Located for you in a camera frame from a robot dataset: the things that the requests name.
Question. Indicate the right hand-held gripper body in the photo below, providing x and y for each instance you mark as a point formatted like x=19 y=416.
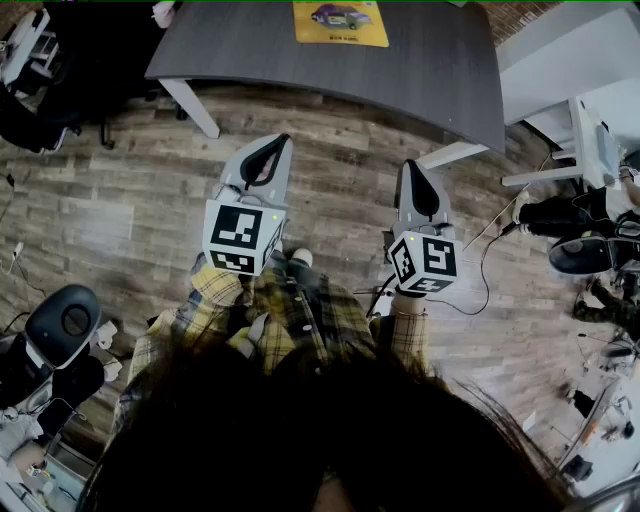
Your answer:
x=430 y=260

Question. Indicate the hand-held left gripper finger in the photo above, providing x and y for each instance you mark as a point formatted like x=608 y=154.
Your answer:
x=232 y=172
x=280 y=185

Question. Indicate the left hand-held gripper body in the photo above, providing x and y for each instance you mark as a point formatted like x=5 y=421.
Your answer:
x=232 y=230

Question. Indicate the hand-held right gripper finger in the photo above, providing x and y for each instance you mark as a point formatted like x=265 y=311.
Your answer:
x=404 y=200
x=442 y=205

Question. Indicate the yellow printed booklet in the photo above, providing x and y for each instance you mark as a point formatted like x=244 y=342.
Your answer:
x=340 y=25

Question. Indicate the person's right forearm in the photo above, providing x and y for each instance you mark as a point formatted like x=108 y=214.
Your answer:
x=407 y=330

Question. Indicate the person's left forearm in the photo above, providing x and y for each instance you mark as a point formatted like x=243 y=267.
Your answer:
x=215 y=287

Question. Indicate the white table leg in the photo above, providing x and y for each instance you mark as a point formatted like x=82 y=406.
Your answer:
x=192 y=105
x=450 y=152

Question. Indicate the person's white shoe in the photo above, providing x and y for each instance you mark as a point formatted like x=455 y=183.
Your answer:
x=302 y=256

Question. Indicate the person's yellow plaid shirt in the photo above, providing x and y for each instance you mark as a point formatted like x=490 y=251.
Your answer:
x=295 y=320

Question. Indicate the pink cloth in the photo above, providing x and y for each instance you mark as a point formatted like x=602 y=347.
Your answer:
x=164 y=12

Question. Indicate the black office chair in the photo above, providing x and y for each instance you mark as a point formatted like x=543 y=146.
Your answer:
x=75 y=75

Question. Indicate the white desk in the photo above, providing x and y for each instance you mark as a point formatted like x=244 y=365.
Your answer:
x=560 y=60

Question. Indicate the dark rounded machine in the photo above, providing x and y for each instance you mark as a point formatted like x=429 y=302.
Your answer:
x=60 y=320

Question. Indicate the white power adapter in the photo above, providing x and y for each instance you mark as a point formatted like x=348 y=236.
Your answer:
x=17 y=250

